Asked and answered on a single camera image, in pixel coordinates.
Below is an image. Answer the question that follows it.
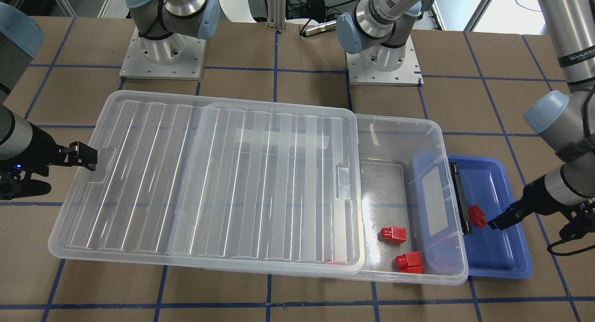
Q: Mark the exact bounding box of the blue plastic tray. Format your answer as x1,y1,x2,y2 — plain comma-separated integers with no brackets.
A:
448,154,533,279

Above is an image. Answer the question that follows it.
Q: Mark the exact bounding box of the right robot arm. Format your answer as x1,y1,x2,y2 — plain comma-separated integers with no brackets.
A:
0,0,221,200

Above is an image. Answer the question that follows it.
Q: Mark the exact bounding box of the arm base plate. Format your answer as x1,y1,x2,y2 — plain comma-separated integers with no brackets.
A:
345,36,424,86
119,28,207,81

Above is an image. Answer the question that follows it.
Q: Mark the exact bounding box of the black box latch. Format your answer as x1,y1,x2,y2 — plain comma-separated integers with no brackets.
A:
449,159,473,236

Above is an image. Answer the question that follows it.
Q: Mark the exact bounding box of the clear plastic storage box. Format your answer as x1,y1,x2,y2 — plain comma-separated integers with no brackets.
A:
205,113,469,285

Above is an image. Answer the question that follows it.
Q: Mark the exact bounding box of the clear plastic box lid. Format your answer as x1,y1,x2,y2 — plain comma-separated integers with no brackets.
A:
47,91,365,277

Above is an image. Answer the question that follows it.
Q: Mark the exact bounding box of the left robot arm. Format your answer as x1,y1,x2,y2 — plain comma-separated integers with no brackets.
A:
336,0,595,242

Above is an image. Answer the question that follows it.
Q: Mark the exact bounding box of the red block in box front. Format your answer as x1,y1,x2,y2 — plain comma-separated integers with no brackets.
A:
394,251,425,275

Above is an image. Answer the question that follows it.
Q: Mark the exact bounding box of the red block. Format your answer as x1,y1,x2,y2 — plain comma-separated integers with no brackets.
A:
378,225,408,244
468,204,488,229
324,259,345,265
394,251,425,275

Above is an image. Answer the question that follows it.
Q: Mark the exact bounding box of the aluminium frame post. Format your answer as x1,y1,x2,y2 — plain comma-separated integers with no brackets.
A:
266,0,287,32

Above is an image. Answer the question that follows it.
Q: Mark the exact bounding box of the red block under lid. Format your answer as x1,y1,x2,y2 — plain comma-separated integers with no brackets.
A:
324,259,345,265

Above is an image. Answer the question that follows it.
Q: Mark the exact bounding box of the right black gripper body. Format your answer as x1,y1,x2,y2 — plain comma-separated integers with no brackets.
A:
0,122,66,201

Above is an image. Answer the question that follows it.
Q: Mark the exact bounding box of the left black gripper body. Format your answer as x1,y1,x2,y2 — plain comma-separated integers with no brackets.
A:
522,176,594,241

